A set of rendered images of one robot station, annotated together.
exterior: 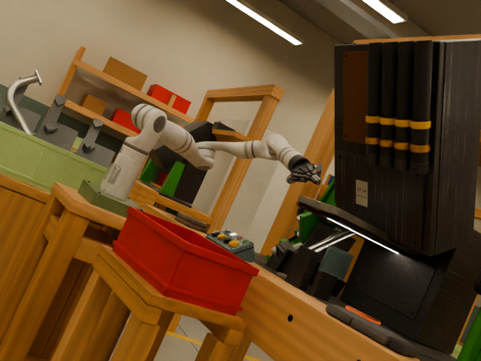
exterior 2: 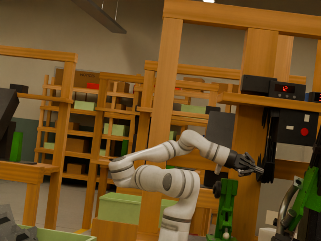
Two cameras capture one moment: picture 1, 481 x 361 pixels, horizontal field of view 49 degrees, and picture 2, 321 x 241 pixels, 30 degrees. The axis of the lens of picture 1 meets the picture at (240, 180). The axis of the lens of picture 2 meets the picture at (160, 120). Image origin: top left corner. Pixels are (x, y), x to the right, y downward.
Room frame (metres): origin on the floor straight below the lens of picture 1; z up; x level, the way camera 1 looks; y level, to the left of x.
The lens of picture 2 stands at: (0.82, 2.02, 1.34)
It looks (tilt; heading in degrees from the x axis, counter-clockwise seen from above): 1 degrees up; 303
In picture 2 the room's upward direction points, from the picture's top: 7 degrees clockwise
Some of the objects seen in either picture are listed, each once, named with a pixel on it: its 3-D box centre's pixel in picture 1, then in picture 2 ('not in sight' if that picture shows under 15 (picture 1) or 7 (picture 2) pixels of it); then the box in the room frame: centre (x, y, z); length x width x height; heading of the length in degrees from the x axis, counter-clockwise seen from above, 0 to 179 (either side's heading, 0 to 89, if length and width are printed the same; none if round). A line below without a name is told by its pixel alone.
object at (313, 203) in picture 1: (363, 230); not in sight; (1.44, -0.37, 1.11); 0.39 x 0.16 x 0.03; 124
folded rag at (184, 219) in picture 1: (192, 223); not in sight; (1.85, 0.09, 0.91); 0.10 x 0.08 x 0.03; 137
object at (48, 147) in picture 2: not in sight; (112, 136); (8.33, -7.73, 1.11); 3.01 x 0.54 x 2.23; 24
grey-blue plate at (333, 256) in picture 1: (331, 273); not in sight; (1.40, -0.32, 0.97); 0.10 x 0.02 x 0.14; 124
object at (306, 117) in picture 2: not in sight; (294, 127); (1.77, -0.52, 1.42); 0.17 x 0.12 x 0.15; 34
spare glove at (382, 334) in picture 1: (372, 329); not in sight; (1.11, -0.38, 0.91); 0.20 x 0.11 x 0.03; 42
